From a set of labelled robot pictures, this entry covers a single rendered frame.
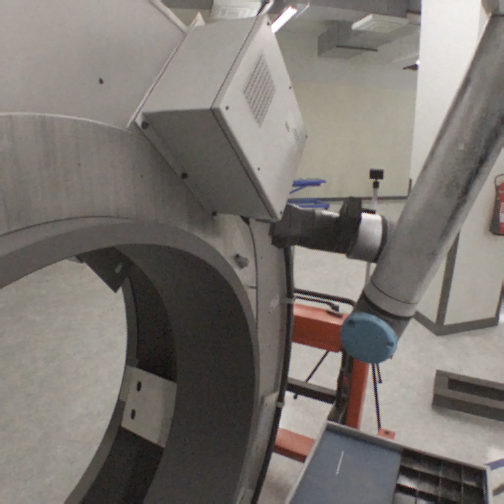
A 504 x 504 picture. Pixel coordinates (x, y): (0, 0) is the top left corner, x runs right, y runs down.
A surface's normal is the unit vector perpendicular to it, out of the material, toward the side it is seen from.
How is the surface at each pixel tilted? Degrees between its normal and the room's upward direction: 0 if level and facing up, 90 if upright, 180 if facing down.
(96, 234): 90
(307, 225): 46
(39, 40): 90
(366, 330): 95
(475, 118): 88
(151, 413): 63
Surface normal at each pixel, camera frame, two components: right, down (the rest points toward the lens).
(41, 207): 0.89, 0.14
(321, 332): -0.46, 0.26
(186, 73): -0.34, -0.45
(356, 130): 0.21, 0.29
